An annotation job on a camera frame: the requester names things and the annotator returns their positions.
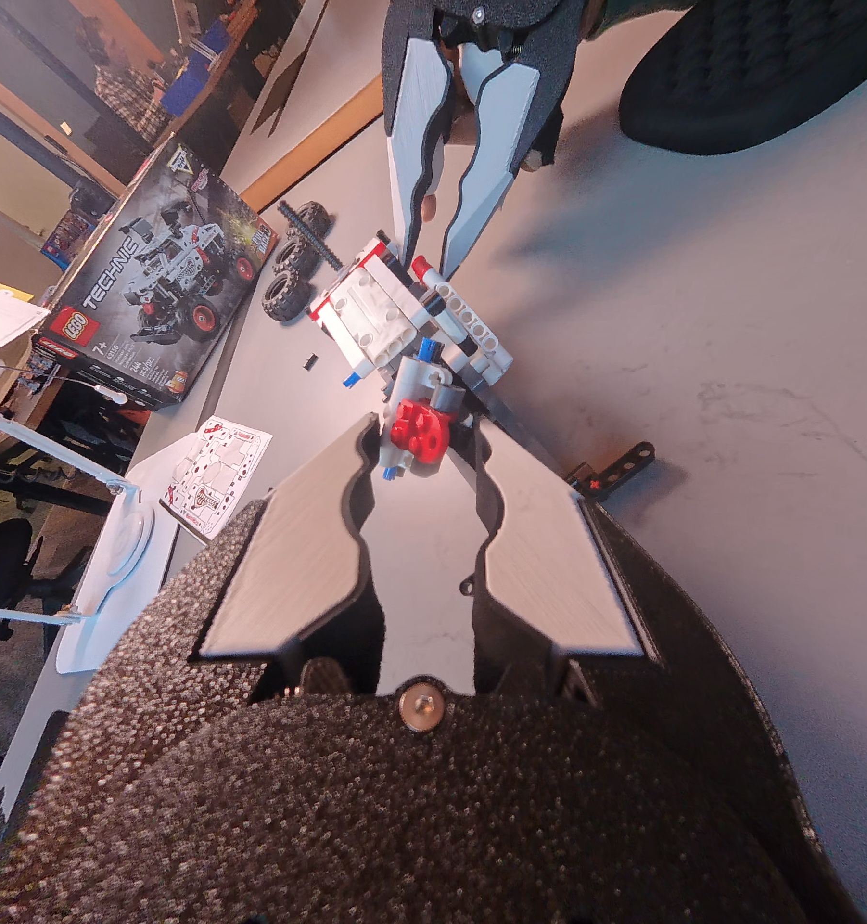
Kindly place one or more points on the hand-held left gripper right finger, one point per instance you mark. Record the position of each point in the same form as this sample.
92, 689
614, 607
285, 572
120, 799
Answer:
556, 571

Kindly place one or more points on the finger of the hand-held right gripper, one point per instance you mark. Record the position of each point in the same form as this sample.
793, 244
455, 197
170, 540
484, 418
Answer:
499, 130
412, 130

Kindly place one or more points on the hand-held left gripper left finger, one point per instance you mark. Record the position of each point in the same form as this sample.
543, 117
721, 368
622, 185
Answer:
297, 571

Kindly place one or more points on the black toy vehicle chassis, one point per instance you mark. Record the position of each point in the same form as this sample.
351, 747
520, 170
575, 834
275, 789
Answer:
390, 311

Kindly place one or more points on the small white toy brick assembly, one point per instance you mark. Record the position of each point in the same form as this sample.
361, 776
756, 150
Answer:
422, 419

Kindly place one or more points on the grey desk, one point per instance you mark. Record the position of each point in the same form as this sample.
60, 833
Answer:
722, 404

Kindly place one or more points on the white sticker sheet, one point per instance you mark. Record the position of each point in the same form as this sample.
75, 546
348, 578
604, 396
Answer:
214, 477

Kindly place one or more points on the white book stand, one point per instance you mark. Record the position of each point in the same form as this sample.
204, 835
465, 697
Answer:
109, 563

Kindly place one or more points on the black wrist rest pad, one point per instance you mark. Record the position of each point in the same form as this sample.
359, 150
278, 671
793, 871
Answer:
766, 65

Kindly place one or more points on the toy set cardboard box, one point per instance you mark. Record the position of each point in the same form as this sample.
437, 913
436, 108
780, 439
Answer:
152, 282

